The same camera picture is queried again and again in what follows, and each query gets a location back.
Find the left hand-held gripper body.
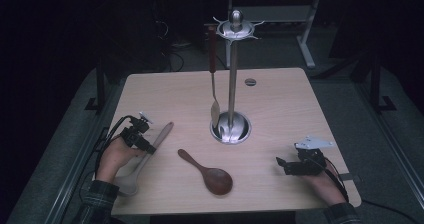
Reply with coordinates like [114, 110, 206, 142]
[119, 111, 154, 148]

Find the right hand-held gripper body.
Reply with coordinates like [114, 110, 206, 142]
[289, 136, 334, 177]

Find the pale wooden ladle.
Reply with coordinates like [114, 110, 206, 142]
[114, 121, 175, 197]

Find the dark brown wooden rice spoon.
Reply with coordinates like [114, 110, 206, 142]
[177, 148, 234, 196]

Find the steel utensil rack with hooks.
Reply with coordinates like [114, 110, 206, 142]
[209, 9, 266, 145]

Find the metal spatula with red-brown handle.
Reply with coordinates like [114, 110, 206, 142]
[208, 25, 222, 129]

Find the person's right hand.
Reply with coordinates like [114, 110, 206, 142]
[303, 158, 347, 207]

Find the person's left hand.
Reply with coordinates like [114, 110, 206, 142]
[95, 135, 148, 184]

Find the grey tape strip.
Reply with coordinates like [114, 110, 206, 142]
[339, 173, 362, 183]

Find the black metal stand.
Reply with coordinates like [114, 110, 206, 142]
[368, 53, 398, 113]
[84, 55, 108, 113]

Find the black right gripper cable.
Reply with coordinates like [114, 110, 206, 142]
[324, 157, 350, 202]

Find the metal floor rail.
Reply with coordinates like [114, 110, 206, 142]
[44, 83, 126, 224]
[354, 82, 424, 202]

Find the bundle of dark background cables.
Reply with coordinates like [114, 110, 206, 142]
[154, 18, 186, 72]

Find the black floor cable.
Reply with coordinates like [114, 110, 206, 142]
[361, 198, 423, 224]

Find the white desk frame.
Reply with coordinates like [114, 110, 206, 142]
[213, 0, 323, 69]

